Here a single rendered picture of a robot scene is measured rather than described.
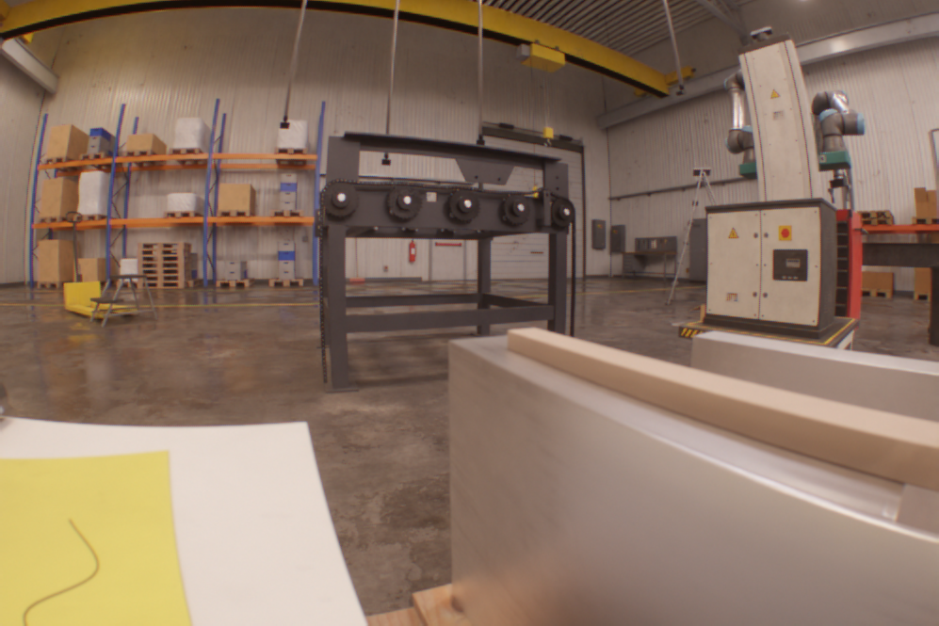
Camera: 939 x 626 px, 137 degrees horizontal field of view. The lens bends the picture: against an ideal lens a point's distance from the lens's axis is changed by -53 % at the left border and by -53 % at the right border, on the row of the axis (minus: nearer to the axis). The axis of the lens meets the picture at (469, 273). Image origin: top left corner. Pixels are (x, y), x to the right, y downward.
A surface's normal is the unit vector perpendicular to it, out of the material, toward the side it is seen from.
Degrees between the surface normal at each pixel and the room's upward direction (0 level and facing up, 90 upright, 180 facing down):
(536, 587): 90
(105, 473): 0
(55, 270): 90
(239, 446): 0
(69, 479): 0
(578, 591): 90
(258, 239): 90
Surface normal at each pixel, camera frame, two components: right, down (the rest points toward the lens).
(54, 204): 0.41, 0.04
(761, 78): -0.90, 0.01
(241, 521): 0.00, -1.00
